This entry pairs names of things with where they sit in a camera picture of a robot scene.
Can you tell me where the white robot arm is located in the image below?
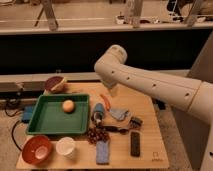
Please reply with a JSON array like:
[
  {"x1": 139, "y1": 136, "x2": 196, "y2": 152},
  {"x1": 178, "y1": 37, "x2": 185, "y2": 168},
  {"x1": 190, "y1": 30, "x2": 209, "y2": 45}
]
[{"x1": 94, "y1": 45, "x2": 213, "y2": 171}]

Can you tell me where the green plastic tray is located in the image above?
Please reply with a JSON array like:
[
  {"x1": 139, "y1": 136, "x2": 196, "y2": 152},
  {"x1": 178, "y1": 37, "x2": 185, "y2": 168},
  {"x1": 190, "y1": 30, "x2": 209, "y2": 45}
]
[{"x1": 27, "y1": 94, "x2": 90, "y2": 135}]

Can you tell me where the orange carrot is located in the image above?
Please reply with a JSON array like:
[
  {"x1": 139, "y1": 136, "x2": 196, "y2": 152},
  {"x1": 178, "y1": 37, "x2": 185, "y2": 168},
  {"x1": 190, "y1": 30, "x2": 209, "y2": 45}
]
[{"x1": 100, "y1": 94, "x2": 111, "y2": 111}]

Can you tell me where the light blue cloth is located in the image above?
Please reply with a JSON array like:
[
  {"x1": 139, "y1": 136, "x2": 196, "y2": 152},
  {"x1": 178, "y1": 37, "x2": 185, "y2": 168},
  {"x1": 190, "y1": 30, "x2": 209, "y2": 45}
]
[{"x1": 109, "y1": 108, "x2": 130, "y2": 121}]

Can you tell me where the bunch of dark grapes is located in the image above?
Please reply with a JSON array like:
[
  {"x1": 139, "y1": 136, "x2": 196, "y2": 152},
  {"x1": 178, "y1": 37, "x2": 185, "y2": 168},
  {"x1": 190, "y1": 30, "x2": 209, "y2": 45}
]
[{"x1": 87, "y1": 127, "x2": 110, "y2": 144}]

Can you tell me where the orange round fruit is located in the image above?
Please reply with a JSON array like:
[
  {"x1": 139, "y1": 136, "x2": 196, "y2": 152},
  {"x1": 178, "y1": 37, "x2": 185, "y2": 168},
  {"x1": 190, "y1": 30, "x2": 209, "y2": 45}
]
[{"x1": 62, "y1": 100, "x2": 75, "y2": 113}]

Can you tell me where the black remote control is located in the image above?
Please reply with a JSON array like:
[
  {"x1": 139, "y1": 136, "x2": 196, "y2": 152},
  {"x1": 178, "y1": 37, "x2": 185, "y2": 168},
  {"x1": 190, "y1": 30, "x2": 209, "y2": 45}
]
[{"x1": 130, "y1": 132, "x2": 140, "y2": 157}]

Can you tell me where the blue sponge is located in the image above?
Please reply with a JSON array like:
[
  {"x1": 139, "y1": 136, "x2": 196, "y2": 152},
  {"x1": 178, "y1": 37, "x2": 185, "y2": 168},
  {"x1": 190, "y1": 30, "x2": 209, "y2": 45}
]
[{"x1": 96, "y1": 141, "x2": 109, "y2": 164}]

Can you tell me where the dark red bowl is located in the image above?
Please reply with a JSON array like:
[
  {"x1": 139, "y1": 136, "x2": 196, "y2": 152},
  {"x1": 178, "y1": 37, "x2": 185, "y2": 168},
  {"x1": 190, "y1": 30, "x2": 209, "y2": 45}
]
[{"x1": 45, "y1": 76, "x2": 66, "y2": 93}]

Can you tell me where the white plastic cup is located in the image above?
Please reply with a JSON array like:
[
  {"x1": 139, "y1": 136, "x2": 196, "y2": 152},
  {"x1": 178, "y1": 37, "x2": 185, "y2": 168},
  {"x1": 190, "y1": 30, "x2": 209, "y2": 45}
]
[{"x1": 56, "y1": 137, "x2": 76, "y2": 158}]

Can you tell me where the blue box on floor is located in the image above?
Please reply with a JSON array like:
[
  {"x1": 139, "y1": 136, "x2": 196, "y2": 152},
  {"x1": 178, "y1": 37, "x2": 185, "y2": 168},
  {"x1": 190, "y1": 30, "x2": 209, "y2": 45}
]
[{"x1": 21, "y1": 106, "x2": 34, "y2": 123}]

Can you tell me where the red plastic bowl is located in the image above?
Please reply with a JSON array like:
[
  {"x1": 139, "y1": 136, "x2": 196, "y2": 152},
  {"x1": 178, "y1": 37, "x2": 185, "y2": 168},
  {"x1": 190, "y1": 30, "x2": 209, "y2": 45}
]
[{"x1": 22, "y1": 135, "x2": 53, "y2": 165}]

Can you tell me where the black handled tool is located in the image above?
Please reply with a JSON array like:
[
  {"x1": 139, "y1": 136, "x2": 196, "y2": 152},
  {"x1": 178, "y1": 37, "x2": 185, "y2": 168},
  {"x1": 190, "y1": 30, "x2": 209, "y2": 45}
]
[{"x1": 99, "y1": 126, "x2": 129, "y2": 134}]

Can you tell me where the black cable on floor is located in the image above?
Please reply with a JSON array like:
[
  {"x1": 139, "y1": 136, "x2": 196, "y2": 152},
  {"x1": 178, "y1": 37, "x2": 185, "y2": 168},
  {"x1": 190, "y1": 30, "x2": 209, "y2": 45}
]
[{"x1": 4, "y1": 87, "x2": 24, "y2": 118}]

